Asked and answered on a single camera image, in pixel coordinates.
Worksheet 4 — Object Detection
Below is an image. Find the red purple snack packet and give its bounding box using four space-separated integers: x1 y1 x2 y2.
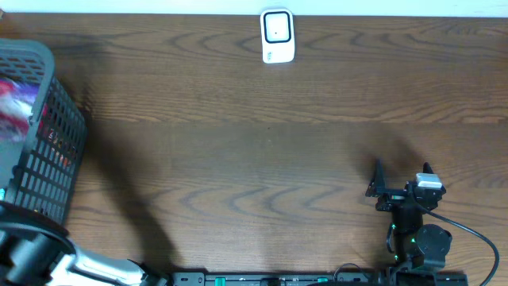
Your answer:
1 78 39 142

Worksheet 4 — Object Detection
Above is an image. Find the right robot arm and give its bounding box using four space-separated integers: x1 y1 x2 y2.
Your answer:
365 160 452 285

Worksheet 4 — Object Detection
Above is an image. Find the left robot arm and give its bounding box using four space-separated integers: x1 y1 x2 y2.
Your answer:
1 202 173 285

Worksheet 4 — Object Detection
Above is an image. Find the white barcode scanner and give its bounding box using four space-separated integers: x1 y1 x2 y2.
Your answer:
260 9 295 64

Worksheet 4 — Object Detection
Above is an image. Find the dark grey plastic basket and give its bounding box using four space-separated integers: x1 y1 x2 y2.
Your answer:
1 39 87 225

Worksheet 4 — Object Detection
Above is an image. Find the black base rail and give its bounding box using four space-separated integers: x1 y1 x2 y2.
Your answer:
171 270 468 286

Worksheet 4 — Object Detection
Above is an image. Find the black camera cable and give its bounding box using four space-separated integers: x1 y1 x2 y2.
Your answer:
416 200 501 286

